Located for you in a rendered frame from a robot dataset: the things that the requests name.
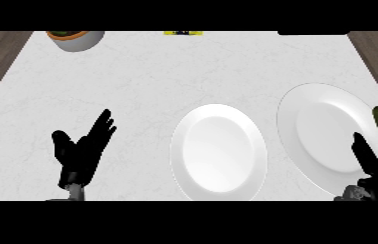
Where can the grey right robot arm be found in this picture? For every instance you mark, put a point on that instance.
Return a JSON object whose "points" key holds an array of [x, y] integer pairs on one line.
{"points": [[353, 193]]}

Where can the white oval plate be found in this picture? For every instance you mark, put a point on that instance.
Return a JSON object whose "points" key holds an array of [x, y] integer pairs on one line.
{"points": [[218, 153], [322, 138]]}

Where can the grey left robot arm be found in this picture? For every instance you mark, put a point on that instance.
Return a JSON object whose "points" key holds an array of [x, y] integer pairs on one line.
{"points": [[73, 193]]}

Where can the grey pot with orange rim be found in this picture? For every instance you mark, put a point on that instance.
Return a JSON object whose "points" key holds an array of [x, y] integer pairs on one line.
{"points": [[75, 39]]}

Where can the yellow and black object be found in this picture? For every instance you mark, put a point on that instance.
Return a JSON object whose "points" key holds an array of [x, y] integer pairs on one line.
{"points": [[183, 32]]}

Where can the green squash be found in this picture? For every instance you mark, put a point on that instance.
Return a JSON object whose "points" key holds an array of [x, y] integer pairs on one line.
{"points": [[375, 115]]}

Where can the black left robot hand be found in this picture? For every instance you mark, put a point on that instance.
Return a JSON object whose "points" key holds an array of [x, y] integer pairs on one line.
{"points": [[81, 153]]}

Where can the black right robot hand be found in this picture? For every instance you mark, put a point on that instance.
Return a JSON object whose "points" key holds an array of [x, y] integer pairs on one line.
{"points": [[364, 156]]}

